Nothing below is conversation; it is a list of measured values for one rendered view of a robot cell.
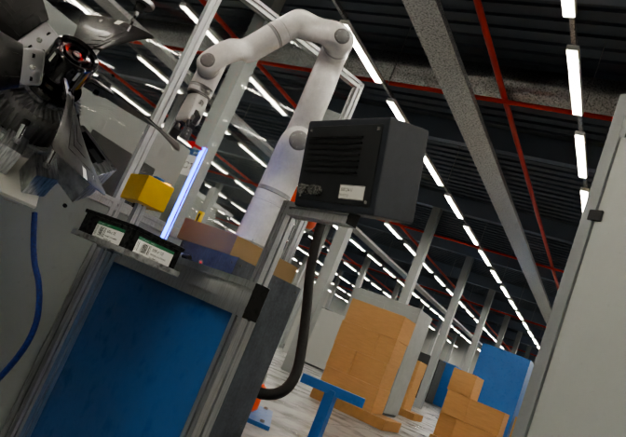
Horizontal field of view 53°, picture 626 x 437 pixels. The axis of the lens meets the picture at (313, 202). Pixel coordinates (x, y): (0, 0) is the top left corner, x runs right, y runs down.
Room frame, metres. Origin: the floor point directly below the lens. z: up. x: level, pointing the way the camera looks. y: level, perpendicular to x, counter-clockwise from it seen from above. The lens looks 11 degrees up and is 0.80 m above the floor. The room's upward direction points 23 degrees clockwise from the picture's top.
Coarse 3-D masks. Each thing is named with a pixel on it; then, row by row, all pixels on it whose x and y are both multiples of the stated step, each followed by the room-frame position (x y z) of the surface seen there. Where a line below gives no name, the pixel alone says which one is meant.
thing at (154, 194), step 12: (132, 180) 2.05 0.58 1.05; (144, 180) 1.97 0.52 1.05; (156, 180) 1.98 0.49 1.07; (132, 192) 2.01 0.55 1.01; (144, 192) 1.97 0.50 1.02; (156, 192) 1.99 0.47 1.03; (168, 192) 2.01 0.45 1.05; (132, 204) 2.09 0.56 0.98; (144, 204) 1.99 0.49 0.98; (156, 204) 2.00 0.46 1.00
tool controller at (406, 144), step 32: (320, 128) 1.27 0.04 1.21; (352, 128) 1.18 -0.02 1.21; (384, 128) 1.11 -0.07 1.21; (416, 128) 1.14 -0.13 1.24; (320, 160) 1.26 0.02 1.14; (352, 160) 1.17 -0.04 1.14; (384, 160) 1.11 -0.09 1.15; (416, 160) 1.16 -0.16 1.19; (320, 192) 1.25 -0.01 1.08; (352, 192) 1.17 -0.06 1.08; (384, 192) 1.13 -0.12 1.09; (416, 192) 1.17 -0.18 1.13
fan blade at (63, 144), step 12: (72, 108) 1.46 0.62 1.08; (72, 120) 1.44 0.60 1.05; (60, 132) 1.37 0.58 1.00; (72, 132) 1.42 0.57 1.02; (60, 144) 1.35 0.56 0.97; (72, 144) 1.40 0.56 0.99; (84, 144) 1.51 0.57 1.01; (60, 156) 1.35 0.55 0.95; (72, 156) 1.39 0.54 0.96; (84, 156) 1.46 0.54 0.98; (72, 168) 1.38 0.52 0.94; (96, 180) 1.50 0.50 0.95
